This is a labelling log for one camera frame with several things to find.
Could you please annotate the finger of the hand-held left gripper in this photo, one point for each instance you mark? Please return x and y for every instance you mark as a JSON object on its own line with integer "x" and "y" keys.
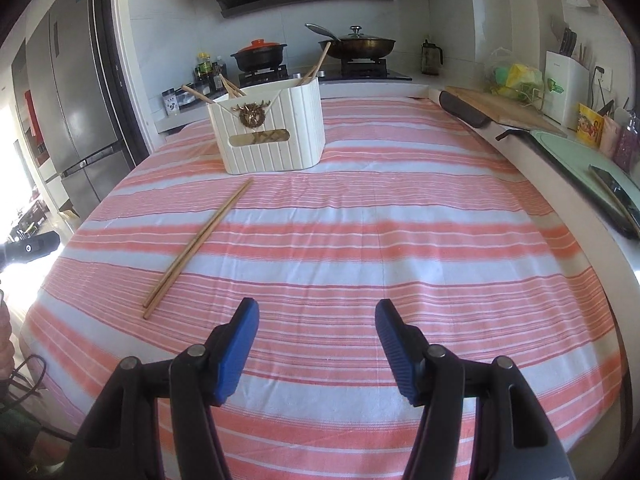
{"x": 30, "y": 248}

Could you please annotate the white lid seasoning jar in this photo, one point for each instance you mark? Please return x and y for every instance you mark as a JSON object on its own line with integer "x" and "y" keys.
{"x": 171, "y": 105}

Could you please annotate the green label oil bottle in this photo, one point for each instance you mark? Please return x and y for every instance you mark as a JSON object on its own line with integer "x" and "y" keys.
{"x": 203, "y": 67}

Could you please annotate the dark sauce bottle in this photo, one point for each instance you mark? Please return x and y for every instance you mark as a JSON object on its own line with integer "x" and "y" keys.
{"x": 219, "y": 70}

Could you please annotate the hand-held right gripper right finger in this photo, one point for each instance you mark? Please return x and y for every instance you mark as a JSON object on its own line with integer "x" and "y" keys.
{"x": 395, "y": 355}

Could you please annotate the pink packet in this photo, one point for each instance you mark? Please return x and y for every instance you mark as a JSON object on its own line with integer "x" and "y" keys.
{"x": 611, "y": 136}

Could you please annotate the plastic bag yellow green contents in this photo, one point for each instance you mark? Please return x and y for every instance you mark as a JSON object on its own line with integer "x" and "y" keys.
{"x": 517, "y": 77}

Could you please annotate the black smartphone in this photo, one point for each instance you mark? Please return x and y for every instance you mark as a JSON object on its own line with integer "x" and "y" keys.
{"x": 617, "y": 200}

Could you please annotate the clear spice box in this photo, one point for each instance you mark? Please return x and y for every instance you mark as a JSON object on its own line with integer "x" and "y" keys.
{"x": 192, "y": 101}

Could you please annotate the yellow printed tub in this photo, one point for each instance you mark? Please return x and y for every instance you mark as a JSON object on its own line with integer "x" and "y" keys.
{"x": 591, "y": 125}

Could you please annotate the dark oil jug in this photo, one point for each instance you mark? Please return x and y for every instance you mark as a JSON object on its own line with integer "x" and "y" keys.
{"x": 431, "y": 59}

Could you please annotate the person's left hand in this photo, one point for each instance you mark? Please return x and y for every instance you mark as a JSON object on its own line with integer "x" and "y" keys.
{"x": 4, "y": 345}

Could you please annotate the dark wok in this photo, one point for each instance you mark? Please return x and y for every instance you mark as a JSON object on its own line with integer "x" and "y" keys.
{"x": 360, "y": 50}

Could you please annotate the green cutting board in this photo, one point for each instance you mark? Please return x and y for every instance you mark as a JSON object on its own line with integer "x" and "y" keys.
{"x": 565, "y": 160}

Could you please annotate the white knife block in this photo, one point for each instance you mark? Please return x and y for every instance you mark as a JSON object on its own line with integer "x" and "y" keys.
{"x": 565, "y": 90}

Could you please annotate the wooden cutting board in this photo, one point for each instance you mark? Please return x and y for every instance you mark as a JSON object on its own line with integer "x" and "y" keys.
{"x": 505, "y": 110}

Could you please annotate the wooden chopstick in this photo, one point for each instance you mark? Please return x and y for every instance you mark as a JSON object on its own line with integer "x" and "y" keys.
{"x": 236, "y": 89}
{"x": 196, "y": 242}
{"x": 319, "y": 62}
{"x": 198, "y": 251}
{"x": 227, "y": 85}
{"x": 197, "y": 94}

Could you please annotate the red panel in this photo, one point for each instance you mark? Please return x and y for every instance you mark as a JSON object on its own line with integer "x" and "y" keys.
{"x": 33, "y": 120}

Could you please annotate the glass wok lid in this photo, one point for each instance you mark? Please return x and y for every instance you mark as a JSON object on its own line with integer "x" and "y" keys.
{"x": 357, "y": 36}

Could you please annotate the white ribbed utensil container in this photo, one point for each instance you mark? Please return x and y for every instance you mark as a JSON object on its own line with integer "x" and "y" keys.
{"x": 280, "y": 150}

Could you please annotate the wall outlet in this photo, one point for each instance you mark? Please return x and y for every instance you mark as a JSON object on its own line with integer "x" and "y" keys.
{"x": 602, "y": 76}

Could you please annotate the black gas stove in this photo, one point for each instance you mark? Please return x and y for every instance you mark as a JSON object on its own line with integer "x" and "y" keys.
{"x": 365, "y": 71}

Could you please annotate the grey refrigerator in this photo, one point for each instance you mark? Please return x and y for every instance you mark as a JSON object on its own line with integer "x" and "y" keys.
{"x": 75, "y": 100}

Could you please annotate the pink striped cloth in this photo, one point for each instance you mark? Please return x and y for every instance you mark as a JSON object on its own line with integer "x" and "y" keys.
{"x": 350, "y": 240}

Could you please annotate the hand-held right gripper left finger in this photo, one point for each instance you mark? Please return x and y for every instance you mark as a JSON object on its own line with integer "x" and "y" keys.
{"x": 240, "y": 350}

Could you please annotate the dark door frame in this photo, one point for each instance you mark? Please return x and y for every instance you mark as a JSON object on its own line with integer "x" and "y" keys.
{"x": 117, "y": 60}

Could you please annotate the black clay pot orange lid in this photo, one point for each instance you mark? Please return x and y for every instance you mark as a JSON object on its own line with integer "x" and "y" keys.
{"x": 260, "y": 57}

